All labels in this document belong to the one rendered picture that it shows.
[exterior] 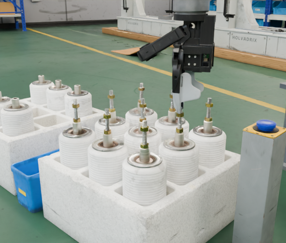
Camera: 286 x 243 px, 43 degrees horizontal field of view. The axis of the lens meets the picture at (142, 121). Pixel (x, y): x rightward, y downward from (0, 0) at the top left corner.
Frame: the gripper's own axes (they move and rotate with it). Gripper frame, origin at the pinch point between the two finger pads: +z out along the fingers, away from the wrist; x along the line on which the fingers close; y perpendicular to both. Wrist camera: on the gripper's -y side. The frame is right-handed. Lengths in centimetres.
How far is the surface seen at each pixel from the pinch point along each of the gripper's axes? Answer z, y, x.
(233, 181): 21.9, 13.9, 8.3
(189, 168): 13.9, 3.9, -3.5
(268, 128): 2.5, 19.8, -3.5
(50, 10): 7, -345, 566
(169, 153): 10.1, -0.8, -4.3
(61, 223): 32.5, -28.4, -6.6
